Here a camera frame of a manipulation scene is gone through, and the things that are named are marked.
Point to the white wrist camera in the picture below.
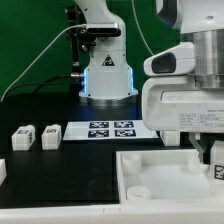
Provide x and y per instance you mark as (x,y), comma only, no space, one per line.
(174,61)

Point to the white front rail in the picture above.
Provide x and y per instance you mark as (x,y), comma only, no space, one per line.
(180,213)

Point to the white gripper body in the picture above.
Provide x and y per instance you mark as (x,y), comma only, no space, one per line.
(175,104)

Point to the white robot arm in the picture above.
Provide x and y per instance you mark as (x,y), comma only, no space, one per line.
(110,79)

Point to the white marker sheet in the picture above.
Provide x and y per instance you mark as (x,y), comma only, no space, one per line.
(108,130)

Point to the white block left edge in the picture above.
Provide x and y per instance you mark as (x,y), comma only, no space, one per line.
(3,172)

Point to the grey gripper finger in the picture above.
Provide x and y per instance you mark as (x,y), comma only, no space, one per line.
(195,139)

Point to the white square tabletop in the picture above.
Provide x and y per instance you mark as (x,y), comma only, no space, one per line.
(164,176)

